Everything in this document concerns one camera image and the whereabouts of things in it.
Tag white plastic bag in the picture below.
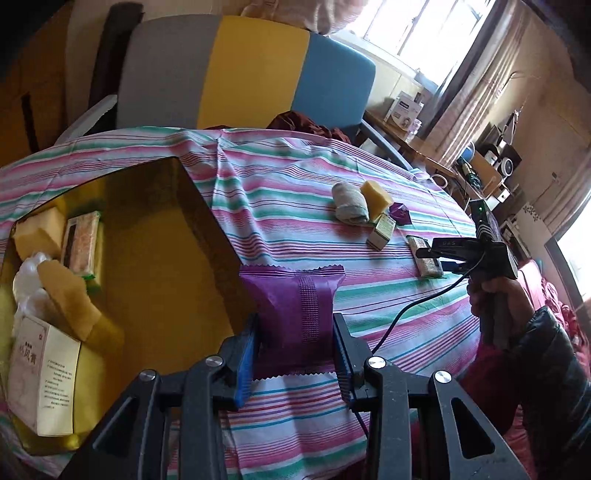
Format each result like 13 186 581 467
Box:
11 251 61 324

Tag window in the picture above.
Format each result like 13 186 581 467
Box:
360 0 495 88

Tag large purple packet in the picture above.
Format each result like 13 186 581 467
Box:
239 264 346 381

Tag black cable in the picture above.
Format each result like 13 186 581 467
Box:
355 270 474 439

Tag black speaker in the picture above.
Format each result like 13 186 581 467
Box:
489 143 522 178

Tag person's right hand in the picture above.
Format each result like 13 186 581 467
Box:
467 277 540 339

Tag grey yellow blue sofa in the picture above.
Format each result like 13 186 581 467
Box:
55 14 411 171

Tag gold tin box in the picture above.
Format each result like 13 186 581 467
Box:
0 157 259 457

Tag wedge yellow sponge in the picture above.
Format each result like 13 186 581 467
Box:
37 259 105 340

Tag patterned pink curtain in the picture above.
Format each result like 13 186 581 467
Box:
240 0 384 35

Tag grey sock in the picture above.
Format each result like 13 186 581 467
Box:
333 182 370 227

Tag small yellow sponge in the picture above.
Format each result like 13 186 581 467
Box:
360 181 394 221

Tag blocky yellow sponge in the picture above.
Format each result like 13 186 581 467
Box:
11 208 68 261

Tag dark red cloth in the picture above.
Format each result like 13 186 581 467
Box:
268 111 352 144

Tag white printed carton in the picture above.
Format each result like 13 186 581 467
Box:
385 91 423 132

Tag green-edged snack bar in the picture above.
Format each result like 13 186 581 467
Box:
62 211 105 282
406 235 444 278

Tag wooden side table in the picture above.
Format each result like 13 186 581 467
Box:
365 108 458 171

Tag person's right forearm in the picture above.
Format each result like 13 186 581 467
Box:
505 305 591 480

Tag small glossy box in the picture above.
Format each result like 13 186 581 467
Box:
367 215 397 251

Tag wooden wardrobe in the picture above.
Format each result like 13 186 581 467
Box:
0 46 70 158

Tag brown side curtain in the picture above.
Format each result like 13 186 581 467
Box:
429 0 568 185

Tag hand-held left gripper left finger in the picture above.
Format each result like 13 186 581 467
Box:
60 314 259 480

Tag striped tablecloth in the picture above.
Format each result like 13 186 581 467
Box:
0 127 483 480

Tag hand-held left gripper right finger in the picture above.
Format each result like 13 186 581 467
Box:
331 313 532 480

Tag tall white box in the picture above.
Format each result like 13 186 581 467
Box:
7 314 81 437

